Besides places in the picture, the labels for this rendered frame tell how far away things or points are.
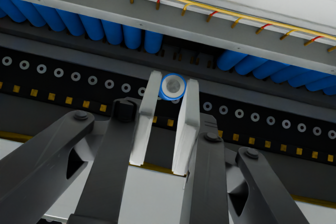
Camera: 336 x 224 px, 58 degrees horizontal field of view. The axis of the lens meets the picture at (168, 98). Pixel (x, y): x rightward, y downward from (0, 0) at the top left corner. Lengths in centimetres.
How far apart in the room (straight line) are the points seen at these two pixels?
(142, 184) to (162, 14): 13
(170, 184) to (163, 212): 2
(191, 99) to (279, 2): 10
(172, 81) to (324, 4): 12
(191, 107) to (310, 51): 14
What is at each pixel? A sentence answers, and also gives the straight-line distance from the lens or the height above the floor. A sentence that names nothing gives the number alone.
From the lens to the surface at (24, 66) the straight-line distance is 40.
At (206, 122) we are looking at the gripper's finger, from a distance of 17.
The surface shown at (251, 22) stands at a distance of 25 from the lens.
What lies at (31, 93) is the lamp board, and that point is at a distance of 39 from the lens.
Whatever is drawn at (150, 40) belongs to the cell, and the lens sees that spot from 29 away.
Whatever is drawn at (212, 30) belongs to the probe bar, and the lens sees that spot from 25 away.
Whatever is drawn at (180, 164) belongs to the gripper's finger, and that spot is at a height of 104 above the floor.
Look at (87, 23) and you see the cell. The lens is 30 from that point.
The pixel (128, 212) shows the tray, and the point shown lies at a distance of 24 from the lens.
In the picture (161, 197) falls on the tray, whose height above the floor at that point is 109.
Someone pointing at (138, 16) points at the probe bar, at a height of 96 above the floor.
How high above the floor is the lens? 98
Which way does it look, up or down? 9 degrees up
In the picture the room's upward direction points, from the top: 167 degrees counter-clockwise
